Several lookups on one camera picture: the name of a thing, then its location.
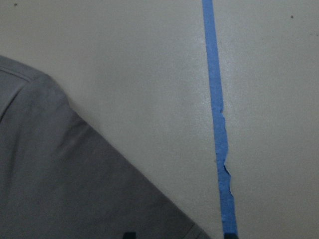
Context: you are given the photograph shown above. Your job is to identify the dark brown t-shirt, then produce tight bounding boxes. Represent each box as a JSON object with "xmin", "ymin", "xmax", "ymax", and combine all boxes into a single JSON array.
[{"xmin": 0, "ymin": 57, "xmax": 207, "ymax": 239}]

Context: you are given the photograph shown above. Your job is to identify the brown paper table cover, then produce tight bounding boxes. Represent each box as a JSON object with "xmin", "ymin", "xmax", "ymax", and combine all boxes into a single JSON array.
[{"xmin": 0, "ymin": 0, "xmax": 319, "ymax": 239}]

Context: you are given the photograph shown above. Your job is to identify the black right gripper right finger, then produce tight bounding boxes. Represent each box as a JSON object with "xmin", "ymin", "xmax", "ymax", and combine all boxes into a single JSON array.
[{"xmin": 224, "ymin": 233, "xmax": 239, "ymax": 239}]

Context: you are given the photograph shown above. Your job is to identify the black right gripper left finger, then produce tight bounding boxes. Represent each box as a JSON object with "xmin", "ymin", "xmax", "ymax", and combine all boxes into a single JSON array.
[{"xmin": 123, "ymin": 232, "xmax": 136, "ymax": 239}]

